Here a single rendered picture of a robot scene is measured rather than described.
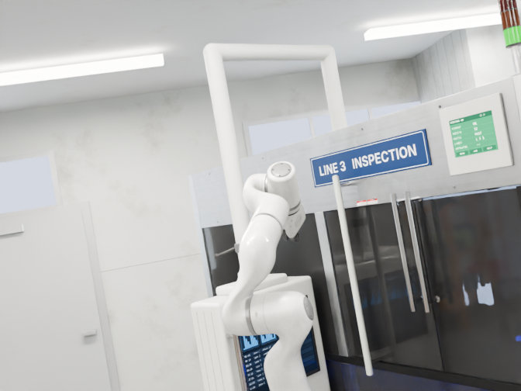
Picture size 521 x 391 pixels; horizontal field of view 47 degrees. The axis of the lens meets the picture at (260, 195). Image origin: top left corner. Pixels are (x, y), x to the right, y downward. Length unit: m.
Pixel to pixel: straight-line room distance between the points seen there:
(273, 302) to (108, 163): 4.20
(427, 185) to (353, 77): 4.04
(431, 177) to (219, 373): 1.01
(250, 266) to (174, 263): 4.08
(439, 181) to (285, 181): 0.53
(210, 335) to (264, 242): 0.83
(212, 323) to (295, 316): 0.79
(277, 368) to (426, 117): 0.95
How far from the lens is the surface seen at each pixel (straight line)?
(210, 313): 2.19
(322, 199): 2.40
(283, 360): 1.51
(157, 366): 5.64
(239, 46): 2.47
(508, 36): 1.92
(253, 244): 1.44
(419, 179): 2.04
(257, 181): 1.77
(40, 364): 5.65
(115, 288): 5.53
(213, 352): 2.23
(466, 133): 1.89
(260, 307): 1.46
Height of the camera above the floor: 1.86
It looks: 1 degrees up
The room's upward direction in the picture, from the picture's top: 10 degrees counter-clockwise
